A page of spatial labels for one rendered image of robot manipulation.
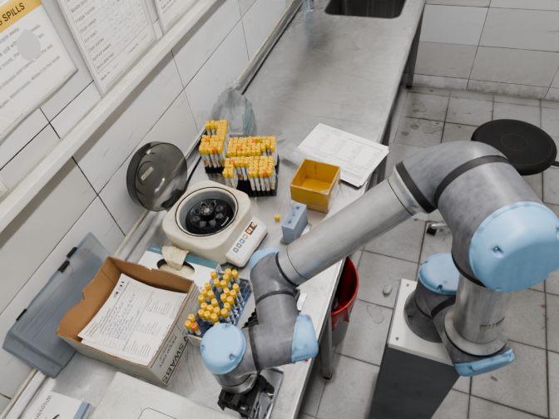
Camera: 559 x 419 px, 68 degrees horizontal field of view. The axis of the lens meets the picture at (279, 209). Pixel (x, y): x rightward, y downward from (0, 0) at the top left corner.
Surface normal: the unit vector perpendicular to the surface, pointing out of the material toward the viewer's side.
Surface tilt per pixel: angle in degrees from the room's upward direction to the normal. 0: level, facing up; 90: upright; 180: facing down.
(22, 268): 90
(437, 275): 8
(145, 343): 2
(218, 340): 0
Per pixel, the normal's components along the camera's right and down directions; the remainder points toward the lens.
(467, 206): -0.86, -0.20
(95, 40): 0.93, 0.25
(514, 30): -0.34, 0.75
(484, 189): -0.50, -0.50
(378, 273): -0.11, -0.63
